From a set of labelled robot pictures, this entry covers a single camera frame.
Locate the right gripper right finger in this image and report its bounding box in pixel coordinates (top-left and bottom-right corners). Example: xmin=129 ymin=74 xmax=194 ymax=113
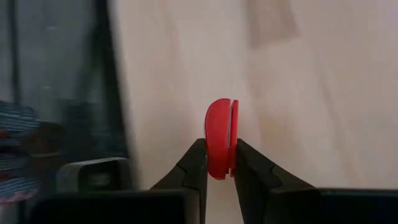
xmin=233 ymin=138 xmax=322 ymax=224

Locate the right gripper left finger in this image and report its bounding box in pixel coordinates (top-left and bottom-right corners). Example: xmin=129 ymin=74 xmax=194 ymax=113
xmin=150 ymin=138 xmax=208 ymax=224

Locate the red staple remover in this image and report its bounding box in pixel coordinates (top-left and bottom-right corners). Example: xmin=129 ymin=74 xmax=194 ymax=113
xmin=204 ymin=98 xmax=239 ymax=180

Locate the person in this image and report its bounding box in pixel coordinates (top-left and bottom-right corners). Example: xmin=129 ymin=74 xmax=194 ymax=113
xmin=0 ymin=99 xmax=68 ymax=205

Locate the black table-level camera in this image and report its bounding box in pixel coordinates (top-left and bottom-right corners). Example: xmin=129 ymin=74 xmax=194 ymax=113
xmin=55 ymin=157 xmax=133 ymax=192

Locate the black aluminium table frame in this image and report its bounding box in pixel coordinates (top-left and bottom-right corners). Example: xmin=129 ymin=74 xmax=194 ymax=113
xmin=93 ymin=0 xmax=133 ymax=159

